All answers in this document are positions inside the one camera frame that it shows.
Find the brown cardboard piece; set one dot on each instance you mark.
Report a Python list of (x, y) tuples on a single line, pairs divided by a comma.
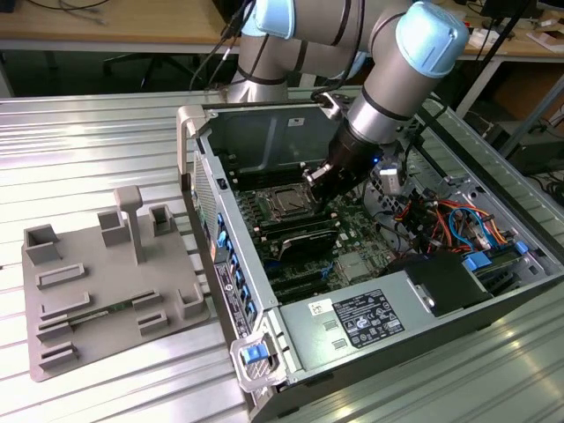
[(551, 39)]

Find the brown cardboard box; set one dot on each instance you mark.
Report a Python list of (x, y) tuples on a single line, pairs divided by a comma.
[(529, 92)]

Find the black plastic shroud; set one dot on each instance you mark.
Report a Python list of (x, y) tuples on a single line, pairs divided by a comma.
[(445, 282)]

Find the blue case latch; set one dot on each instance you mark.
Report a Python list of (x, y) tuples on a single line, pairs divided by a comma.
[(253, 354)]

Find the black CPU socket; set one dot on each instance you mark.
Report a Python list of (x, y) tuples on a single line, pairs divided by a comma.
[(267, 215)]

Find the black RAM slot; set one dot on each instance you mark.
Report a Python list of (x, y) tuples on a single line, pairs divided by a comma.
[(255, 176), (253, 168), (251, 158), (257, 183)]

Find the black graphics card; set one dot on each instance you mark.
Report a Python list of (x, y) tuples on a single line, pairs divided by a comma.
[(308, 247)]

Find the grey plastic parts rack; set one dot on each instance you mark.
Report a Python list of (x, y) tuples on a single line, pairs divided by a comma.
[(110, 273)]

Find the green motherboard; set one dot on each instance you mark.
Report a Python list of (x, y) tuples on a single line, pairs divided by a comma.
[(352, 229)]

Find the small white box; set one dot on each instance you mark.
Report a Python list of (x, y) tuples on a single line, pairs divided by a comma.
[(478, 39)]

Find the long wooden desk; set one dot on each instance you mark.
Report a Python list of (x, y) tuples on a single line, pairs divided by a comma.
[(132, 26)]

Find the grey power supply unit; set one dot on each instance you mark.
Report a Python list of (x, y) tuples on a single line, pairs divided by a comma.
[(308, 335)]

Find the black monitor foot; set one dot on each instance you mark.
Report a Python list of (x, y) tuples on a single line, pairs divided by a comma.
[(506, 6)]

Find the grey black PC case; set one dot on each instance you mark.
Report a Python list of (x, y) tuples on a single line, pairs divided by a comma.
[(240, 132)]

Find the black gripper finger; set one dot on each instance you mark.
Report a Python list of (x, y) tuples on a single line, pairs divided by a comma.
[(321, 180)]

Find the black computer tower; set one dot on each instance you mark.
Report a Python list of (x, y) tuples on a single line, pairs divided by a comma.
[(542, 152)]

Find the green RAM stick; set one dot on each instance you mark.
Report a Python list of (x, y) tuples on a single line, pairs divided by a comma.
[(99, 313)]

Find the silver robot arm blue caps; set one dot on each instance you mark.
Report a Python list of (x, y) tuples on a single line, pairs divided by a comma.
[(396, 88)]

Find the black office chair base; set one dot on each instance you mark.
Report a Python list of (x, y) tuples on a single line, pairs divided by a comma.
[(155, 65)]

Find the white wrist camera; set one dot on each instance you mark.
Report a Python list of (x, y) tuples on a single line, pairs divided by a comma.
[(390, 178)]

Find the black expansion slot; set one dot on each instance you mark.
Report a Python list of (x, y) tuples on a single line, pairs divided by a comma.
[(304, 293), (295, 274), (299, 284)]

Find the thin metal locking lever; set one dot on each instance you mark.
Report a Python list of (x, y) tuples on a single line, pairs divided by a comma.
[(293, 205), (265, 191)]

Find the silver chipset heatsink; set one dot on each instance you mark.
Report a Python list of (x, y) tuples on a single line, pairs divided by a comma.
[(352, 266)]

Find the silver green CPU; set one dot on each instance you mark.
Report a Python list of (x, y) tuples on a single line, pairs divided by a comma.
[(286, 198)]

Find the silver metal disk bay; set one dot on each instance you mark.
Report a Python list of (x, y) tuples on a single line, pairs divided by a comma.
[(418, 172)]

